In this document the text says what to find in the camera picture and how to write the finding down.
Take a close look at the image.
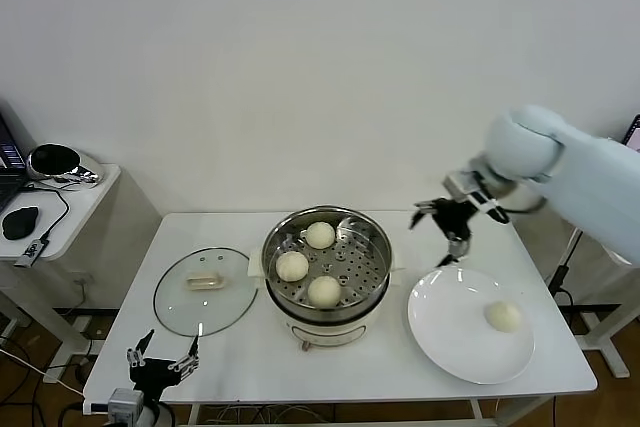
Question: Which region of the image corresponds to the chrome and black round device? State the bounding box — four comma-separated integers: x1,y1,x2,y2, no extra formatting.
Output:
24,144,105,191

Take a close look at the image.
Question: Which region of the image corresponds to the black computer mouse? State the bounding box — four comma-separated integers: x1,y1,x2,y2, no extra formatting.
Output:
1,207,40,241

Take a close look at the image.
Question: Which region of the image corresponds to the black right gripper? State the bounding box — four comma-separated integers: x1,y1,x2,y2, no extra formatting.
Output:
409,198,475,269

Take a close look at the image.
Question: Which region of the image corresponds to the white laptop cable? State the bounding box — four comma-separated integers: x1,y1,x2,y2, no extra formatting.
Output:
562,226,586,268

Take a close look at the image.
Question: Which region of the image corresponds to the white side table with mouse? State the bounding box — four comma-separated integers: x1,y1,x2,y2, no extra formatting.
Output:
0,164,121,373

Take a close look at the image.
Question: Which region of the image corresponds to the white steamed baozi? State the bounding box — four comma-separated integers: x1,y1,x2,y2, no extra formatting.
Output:
305,220,336,250
275,250,310,283
483,300,523,334
306,275,344,309

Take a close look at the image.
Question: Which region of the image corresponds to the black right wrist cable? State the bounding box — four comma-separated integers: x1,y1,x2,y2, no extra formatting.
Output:
499,199,549,216

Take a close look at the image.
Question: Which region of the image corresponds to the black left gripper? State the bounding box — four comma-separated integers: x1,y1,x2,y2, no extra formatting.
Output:
125,329,202,391

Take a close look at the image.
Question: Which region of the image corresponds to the dark laptop with barcode screen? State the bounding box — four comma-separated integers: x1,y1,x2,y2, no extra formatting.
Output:
0,114,26,213

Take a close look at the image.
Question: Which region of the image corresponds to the glass lid with cream handle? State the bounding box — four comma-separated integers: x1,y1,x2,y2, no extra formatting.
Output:
152,246,260,339

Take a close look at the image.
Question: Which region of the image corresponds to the grey laptop with pink screen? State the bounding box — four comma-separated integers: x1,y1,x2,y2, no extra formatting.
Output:
622,114,640,153

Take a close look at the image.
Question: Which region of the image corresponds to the white round plate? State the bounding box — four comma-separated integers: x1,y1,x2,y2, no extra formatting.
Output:
406,267,535,386

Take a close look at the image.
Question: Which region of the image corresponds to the cream electric cooker base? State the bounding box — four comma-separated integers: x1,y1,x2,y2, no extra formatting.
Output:
248,256,407,352

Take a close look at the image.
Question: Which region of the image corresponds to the white floor cable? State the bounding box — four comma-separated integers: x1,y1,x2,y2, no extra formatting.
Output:
0,346,84,398

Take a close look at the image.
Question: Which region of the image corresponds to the thin black desk cable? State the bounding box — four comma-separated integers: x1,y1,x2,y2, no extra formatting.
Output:
19,181,70,243

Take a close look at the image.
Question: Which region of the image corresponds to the stainless steel steamer basket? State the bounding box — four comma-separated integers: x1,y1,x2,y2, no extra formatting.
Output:
248,204,406,321

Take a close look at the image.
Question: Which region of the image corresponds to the grey cable bundle under table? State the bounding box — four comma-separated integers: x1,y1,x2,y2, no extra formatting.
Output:
199,402,326,427

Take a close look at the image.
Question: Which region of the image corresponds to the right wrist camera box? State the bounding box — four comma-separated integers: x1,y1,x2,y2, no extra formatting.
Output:
442,170,482,201

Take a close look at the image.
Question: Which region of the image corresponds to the white side table with label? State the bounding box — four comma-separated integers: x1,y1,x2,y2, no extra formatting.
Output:
569,226,640,379

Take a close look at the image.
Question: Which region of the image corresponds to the black inline power adapter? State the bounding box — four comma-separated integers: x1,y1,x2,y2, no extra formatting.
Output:
547,262,571,294

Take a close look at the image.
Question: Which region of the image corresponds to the white table frame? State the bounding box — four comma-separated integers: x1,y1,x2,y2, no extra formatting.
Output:
187,391,484,427

